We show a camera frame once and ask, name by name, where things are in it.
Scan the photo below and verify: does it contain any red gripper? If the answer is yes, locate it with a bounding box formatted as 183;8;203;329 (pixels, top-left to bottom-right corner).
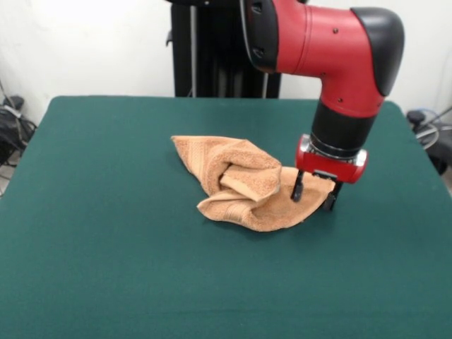
290;133;369;213

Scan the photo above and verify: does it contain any tan terry towel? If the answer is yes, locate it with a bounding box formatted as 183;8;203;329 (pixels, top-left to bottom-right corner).
170;135;336;233

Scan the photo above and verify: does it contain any dark green table cloth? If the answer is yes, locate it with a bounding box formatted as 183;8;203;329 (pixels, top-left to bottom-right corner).
0;95;452;339

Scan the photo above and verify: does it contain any grey stand base with cables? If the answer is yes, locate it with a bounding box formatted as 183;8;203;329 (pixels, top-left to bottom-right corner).
405;107;452;176

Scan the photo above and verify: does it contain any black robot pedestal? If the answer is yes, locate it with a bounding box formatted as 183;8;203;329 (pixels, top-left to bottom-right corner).
164;0;283;99

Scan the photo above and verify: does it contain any black equipment base with cables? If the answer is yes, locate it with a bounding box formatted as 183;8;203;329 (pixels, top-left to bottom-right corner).
0;95;38;167

